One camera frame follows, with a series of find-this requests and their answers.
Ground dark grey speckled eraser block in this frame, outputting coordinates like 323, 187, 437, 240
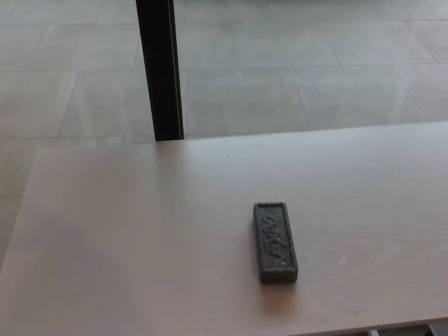
253, 201, 300, 285

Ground black vertical window frame post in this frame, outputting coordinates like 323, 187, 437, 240
135, 0, 186, 142

